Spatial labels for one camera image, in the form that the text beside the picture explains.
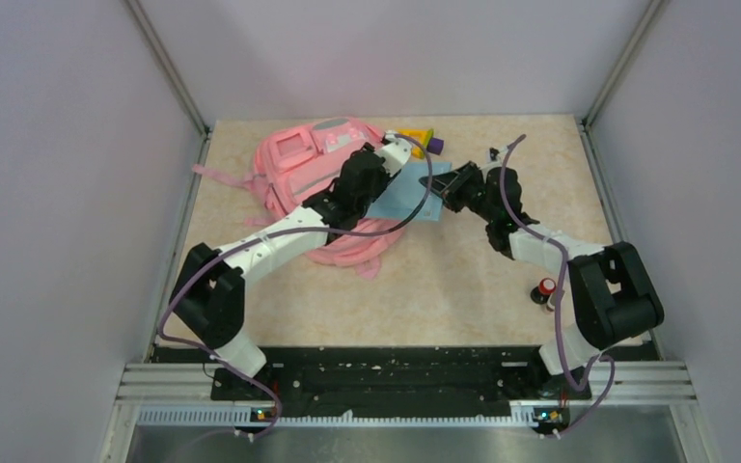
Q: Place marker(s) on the pink student backpack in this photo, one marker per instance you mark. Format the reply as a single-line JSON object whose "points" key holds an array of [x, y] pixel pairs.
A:
{"points": [[291, 165]]}

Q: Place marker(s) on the aluminium frame rail left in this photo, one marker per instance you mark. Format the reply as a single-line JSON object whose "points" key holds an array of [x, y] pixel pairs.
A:
{"points": [[188, 148]]}

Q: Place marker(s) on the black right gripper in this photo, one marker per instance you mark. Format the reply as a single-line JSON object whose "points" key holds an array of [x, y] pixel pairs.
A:
{"points": [[447, 183]]}

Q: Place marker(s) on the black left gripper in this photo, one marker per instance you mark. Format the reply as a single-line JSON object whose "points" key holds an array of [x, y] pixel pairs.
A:
{"points": [[384, 178]]}

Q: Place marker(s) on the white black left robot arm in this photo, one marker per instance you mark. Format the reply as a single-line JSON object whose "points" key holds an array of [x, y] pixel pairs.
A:
{"points": [[209, 296]]}

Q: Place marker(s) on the red black stamp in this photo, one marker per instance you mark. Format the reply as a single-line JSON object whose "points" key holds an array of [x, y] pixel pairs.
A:
{"points": [[544, 290]]}

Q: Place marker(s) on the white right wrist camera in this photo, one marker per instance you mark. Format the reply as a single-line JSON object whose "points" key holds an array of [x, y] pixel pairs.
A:
{"points": [[494, 159]]}

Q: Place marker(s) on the aluminium frame rail right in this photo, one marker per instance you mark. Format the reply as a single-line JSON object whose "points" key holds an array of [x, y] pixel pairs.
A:
{"points": [[604, 142]]}

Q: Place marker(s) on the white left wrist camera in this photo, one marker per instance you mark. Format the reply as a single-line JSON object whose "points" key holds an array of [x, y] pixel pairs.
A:
{"points": [[395, 151]]}

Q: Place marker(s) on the aluminium frame rail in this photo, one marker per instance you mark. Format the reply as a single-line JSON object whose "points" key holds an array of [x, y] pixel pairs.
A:
{"points": [[604, 142], [188, 148]]}

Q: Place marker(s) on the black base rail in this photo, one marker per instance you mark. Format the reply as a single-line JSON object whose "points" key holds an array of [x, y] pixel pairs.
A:
{"points": [[384, 382]]}

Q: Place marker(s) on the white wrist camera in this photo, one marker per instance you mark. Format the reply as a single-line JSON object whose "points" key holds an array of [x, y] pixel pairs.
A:
{"points": [[494, 159], [395, 151]]}

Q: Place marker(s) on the yellow green purple toy block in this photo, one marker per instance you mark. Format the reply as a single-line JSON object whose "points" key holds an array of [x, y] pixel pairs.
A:
{"points": [[426, 138]]}

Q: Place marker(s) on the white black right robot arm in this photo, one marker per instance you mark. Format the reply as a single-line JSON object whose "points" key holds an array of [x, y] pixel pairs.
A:
{"points": [[613, 297]]}

